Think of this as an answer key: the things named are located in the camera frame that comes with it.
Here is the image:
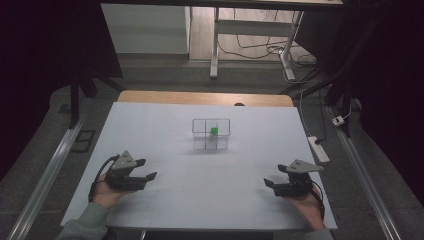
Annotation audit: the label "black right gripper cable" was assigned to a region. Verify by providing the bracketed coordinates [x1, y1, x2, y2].
[311, 184, 327, 222]

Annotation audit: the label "person's right hand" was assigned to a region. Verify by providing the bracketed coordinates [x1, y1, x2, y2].
[282, 185, 327, 232]

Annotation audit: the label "aluminium rail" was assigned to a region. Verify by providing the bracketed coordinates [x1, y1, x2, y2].
[6, 111, 88, 240]
[325, 105, 405, 240]

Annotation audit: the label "white cabinet panel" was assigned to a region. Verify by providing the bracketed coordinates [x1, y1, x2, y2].
[100, 3, 192, 55]

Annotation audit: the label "black floor frame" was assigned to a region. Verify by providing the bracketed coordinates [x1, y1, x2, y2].
[70, 129, 97, 154]

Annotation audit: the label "white desk frame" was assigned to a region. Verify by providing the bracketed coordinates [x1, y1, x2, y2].
[208, 6, 305, 82]

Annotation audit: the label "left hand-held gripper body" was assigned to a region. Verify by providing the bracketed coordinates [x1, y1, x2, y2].
[105, 150, 148, 192]

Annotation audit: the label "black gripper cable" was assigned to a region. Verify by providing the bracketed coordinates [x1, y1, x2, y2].
[311, 184, 327, 222]
[87, 154, 121, 204]

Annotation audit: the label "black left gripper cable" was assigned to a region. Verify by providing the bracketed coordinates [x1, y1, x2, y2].
[87, 154, 121, 204]

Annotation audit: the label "black metal stand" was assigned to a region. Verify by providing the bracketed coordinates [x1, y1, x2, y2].
[68, 64, 127, 130]

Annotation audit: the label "white table cover sheet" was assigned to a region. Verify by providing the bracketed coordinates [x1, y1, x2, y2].
[60, 101, 339, 231]

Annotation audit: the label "white power strip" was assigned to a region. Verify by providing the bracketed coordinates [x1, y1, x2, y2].
[306, 135, 331, 164]

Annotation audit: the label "dark curtain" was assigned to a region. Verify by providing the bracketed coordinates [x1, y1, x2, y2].
[294, 0, 424, 206]
[0, 0, 123, 183]

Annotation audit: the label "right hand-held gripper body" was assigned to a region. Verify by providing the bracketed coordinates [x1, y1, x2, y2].
[272, 159, 325, 198]

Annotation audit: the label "clear plastic organizer box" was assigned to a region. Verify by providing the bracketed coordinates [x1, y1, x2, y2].
[191, 117, 232, 151]

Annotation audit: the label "person's left hand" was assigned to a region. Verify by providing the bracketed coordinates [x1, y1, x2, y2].
[91, 172, 127, 211]

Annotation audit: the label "black floor cables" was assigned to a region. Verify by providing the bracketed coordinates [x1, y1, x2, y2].
[217, 9, 318, 69]

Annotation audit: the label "wooden table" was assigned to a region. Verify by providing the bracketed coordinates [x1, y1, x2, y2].
[117, 89, 295, 108]

